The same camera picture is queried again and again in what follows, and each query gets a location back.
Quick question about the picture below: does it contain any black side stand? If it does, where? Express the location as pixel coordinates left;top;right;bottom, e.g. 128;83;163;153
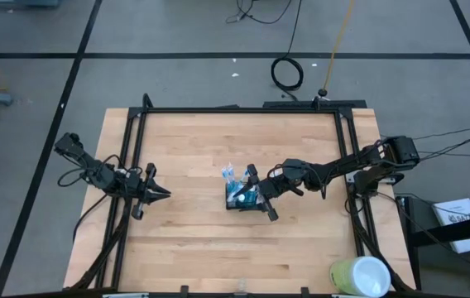
395;194;470;298

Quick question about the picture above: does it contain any black wire caddy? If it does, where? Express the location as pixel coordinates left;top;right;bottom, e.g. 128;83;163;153
223;180;268;213

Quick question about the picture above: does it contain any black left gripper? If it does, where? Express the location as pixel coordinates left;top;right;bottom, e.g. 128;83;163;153
108;162;173;222

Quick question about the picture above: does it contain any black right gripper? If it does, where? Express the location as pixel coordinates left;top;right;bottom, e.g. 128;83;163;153
233;159;309;223

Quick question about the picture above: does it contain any black flat bar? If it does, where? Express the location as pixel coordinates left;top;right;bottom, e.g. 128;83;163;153
262;99;368;110

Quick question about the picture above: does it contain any thin black cable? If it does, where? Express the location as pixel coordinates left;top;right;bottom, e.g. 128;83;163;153
418;125;470;162
379;123;470;142
418;151;470;160

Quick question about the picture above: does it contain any coiled black floor cable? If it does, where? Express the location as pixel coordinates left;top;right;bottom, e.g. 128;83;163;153
270;0;305;101

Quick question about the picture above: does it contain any black aluminium table frame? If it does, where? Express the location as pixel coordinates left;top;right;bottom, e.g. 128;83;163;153
63;93;418;298

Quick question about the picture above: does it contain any blue mouthwash bottle white cap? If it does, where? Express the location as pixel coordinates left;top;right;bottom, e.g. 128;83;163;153
237;185;259;205

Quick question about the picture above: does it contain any tangled black floor cable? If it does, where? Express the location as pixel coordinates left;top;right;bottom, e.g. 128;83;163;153
225;0;295;25

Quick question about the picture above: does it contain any yellow hanging cable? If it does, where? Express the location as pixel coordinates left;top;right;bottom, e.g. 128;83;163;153
321;0;358;94

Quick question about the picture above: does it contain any white booklet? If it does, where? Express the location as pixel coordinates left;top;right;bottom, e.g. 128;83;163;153
430;197;470;255

